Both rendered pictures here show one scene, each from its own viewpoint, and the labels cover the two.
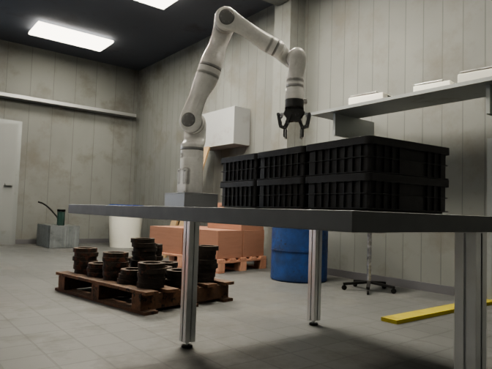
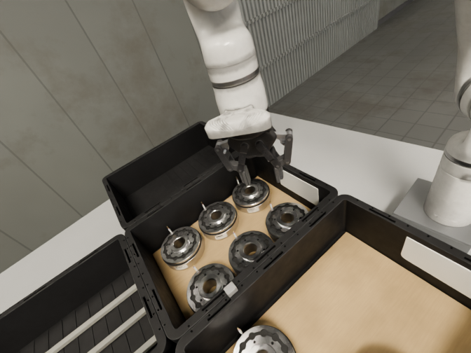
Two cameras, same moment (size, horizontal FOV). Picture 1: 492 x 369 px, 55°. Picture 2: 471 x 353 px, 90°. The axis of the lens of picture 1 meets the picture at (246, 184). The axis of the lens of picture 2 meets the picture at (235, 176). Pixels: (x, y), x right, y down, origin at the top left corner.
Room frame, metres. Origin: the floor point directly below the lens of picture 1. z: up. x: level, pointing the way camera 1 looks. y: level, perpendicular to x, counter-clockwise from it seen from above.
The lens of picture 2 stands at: (2.20, -0.18, 1.31)
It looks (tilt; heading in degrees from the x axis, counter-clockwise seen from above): 39 degrees down; 189
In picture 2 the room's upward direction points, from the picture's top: 20 degrees counter-clockwise
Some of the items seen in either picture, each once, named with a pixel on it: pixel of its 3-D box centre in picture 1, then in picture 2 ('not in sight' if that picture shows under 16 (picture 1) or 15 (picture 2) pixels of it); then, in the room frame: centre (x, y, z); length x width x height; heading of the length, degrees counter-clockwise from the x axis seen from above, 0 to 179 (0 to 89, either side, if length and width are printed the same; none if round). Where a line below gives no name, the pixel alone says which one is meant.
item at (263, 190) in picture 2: not in sight; (250, 191); (1.74, -0.23, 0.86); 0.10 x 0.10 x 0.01
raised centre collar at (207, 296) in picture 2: not in sight; (209, 286); (1.98, -0.34, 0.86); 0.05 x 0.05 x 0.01
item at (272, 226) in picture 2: not in sight; (287, 219); (1.86, -0.15, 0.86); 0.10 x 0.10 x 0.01
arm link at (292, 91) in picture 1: (295, 94); (237, 97); (1.87, -0.19, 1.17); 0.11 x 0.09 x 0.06; 168
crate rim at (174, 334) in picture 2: (318, 157); (224, 216); (1.86, -0.29, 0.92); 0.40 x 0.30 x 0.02; 123
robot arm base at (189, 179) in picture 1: (191, 171); (460, 185); (1.86, 0.22, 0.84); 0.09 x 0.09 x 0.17; 42
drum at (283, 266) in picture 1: (299, 235); not in sight; (5.00, -0.59, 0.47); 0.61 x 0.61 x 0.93
